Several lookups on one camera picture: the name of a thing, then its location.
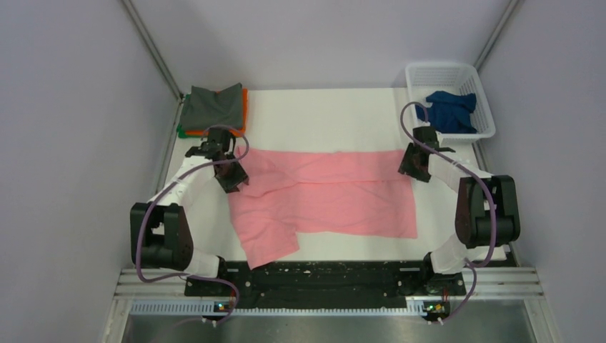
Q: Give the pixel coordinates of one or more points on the aluminium frame post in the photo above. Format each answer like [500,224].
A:
[151,47]
[507,15]

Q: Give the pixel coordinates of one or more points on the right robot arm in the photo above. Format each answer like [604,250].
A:
[486,215]

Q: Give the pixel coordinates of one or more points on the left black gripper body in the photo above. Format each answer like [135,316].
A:
[233,174]

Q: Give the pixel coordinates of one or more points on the pink t-shirt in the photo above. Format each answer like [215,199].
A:
[291,193]

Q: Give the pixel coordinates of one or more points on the green folded t-shirt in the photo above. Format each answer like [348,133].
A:
[181,134]

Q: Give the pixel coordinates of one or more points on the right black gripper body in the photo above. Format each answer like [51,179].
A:
[408,165]

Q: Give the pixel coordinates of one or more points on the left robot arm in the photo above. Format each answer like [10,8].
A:
[162,244]

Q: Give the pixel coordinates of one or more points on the orange folded t-shirt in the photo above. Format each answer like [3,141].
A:
[241,118]

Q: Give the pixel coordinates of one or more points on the left aluminium frame post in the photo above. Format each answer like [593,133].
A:
[151,47]

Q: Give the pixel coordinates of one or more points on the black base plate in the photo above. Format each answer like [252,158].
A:
[323,285]

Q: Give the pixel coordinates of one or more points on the grey folded t-shirt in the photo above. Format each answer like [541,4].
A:
[210,109]

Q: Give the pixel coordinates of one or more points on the blue t-shirt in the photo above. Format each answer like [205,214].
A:
[449,113]

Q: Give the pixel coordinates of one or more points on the white plastic basket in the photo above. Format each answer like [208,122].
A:
[426,77]

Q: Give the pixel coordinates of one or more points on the right aluminium frame post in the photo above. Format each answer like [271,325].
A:
[507,15]

